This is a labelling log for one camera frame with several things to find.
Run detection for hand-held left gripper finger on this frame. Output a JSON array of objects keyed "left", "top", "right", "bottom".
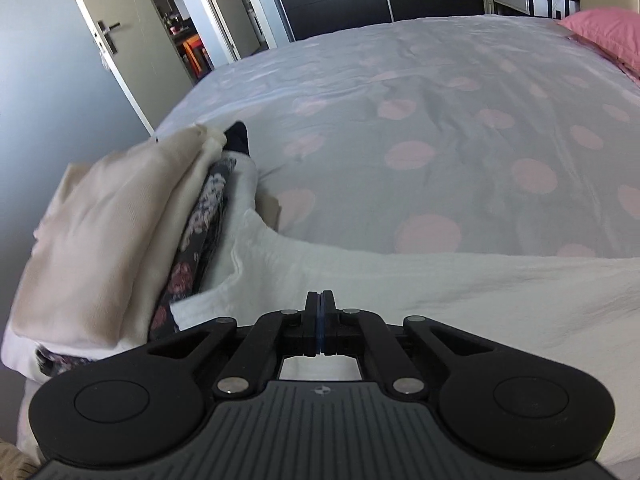
[
  {"left": 147, "top": 290, "right": 321, "bottom": 401},
  {"left": 320, "top": 290, "right": 493, "bottom": 401}
]

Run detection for white crinkle pants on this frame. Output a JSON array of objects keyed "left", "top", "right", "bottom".
[{"left": 170, "top": 207, "right": 640, "bottom": 468}]

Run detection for stack of folded clothes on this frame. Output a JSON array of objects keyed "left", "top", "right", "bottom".
[{"left": 0, "top": 121, "right": 281, "bottom": 386}]

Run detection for bed with polka dot sheet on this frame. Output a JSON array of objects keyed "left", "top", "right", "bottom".
[{"left": 15, "top": 12, "right": 640, "bottom": 466}]

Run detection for orange stool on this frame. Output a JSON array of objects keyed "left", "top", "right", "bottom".
[{"left": 176, "top": 35, "right": 211, "bottom": 81}]

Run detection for white hallway door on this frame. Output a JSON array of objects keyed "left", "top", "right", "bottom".
[{"left": 192, "top": 0, "right": 278, "bottom": 63}]

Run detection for pink pillow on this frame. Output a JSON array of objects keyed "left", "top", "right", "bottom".
[{"left": 557, "top": 7, "right": 640, "bottom": 73}]

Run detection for beige door with handle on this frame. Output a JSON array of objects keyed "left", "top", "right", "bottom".
[{"left": 60, "top": 0, "right": 196, "bottom": 136}]

